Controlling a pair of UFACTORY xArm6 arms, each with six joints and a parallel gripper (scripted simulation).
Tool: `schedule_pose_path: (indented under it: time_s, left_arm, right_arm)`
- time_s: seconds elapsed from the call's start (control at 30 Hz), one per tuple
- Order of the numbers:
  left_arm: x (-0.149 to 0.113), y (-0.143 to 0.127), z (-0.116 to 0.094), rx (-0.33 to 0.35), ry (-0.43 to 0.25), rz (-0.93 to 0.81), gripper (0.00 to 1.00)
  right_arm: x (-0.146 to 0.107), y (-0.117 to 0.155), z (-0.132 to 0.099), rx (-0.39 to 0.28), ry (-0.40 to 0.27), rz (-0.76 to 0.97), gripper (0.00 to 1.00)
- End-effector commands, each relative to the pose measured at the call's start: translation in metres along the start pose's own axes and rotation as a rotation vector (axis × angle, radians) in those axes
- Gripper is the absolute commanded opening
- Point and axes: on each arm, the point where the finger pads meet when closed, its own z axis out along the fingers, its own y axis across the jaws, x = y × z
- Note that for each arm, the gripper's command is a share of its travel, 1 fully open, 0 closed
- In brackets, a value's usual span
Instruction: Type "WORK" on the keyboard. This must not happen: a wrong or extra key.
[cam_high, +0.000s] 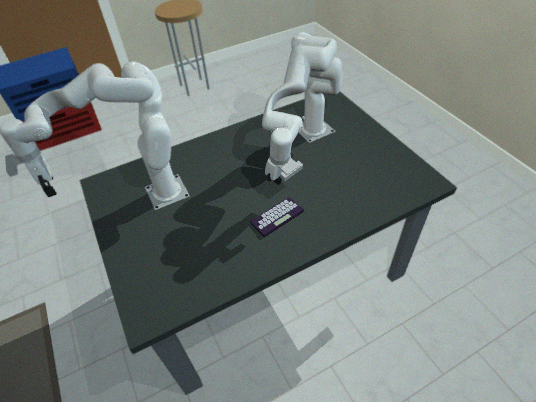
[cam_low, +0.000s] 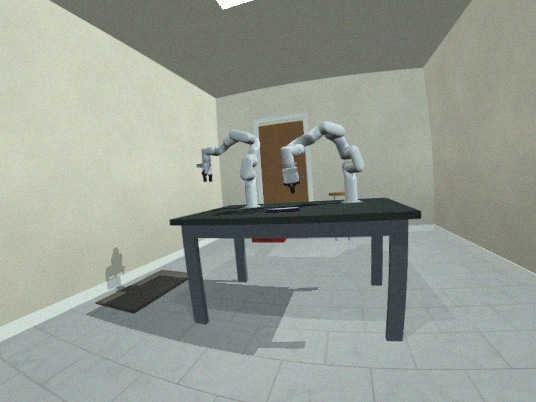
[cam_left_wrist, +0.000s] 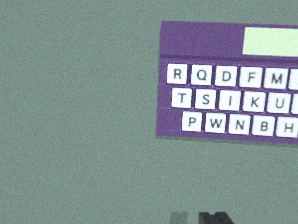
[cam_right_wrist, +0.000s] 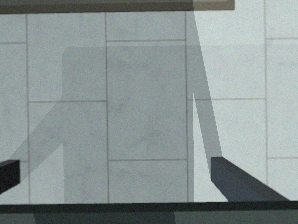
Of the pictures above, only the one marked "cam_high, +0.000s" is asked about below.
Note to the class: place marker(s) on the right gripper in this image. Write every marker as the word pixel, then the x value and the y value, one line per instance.
pixel 39 170

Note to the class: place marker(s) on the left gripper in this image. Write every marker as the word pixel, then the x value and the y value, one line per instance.
pixel 274 172

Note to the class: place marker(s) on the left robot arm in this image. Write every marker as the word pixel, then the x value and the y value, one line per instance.
pixel 309 54

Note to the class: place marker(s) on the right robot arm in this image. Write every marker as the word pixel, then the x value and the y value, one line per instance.
pixel 99 82

